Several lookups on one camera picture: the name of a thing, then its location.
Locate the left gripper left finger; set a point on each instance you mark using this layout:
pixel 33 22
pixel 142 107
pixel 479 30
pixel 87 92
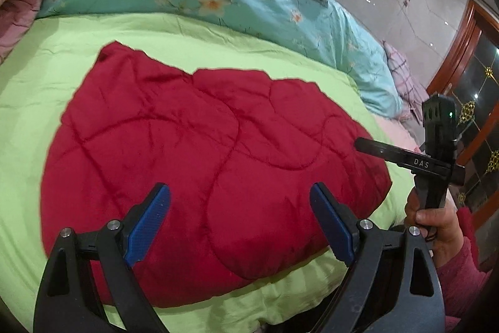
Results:
pixel 68 299

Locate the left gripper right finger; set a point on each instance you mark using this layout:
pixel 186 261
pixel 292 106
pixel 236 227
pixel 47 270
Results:
pixel 391 283

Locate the red puffer jacket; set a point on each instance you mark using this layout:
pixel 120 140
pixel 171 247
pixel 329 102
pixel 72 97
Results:
pixel 239 152

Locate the light green bed quilt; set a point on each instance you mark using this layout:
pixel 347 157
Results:
pixel 39 78

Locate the person's right hand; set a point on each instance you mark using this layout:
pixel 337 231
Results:
pixel 436 231

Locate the pink fleece sleeve forearm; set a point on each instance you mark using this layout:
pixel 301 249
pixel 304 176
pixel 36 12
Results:
pixel 461 281

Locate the pink plaid cloth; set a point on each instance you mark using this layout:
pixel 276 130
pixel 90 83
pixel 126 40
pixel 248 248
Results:
pixel 411 91

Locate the wooden glass door cabinet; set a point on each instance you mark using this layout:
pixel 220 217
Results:
pixel 469 75

